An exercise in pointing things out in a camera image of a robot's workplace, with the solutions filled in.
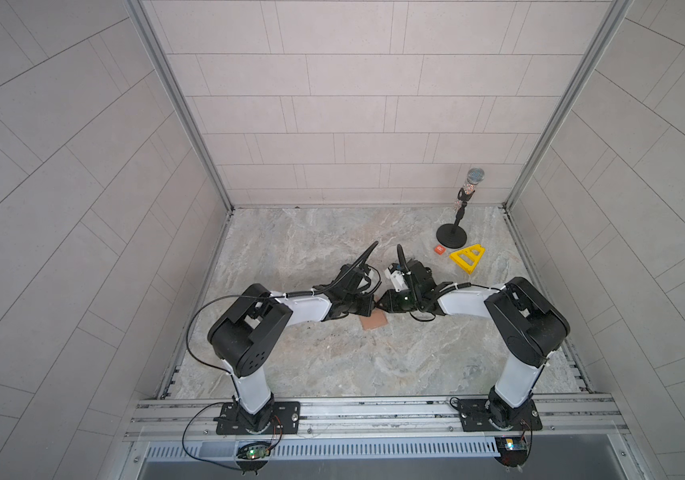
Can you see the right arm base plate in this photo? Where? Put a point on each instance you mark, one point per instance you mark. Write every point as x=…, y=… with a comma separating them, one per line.
x=491, y=415

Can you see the aluminium mounting rail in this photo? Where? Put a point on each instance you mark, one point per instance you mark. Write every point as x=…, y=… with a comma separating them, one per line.
x=361, y=417

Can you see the white ventilation grille strip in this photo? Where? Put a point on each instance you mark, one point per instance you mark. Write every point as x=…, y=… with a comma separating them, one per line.
x=332, y=449

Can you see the left green circuit board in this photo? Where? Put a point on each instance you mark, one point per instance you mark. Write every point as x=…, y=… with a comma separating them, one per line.
x=254, y=451

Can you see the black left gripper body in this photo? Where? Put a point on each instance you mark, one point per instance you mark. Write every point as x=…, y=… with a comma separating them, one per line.
x=354, y=304

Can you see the black microphone stand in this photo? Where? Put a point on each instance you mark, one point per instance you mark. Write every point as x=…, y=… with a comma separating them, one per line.
x=452, y=235

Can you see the yellow triangle block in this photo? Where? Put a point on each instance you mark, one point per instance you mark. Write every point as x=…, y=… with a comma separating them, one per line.
x=467, y=259

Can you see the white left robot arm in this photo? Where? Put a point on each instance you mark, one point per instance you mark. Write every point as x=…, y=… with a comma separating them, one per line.
x=248, y=331

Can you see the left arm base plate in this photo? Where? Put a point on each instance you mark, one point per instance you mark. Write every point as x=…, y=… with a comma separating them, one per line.
x=279, y=417

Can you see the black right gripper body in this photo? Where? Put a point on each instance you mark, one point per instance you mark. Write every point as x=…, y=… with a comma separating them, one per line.
x=402, y=301

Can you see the right circuit board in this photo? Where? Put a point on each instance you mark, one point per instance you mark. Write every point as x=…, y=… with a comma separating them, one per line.
x=513, y=451

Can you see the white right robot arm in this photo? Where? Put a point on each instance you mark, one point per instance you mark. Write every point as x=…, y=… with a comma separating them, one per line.
x=530, y=326

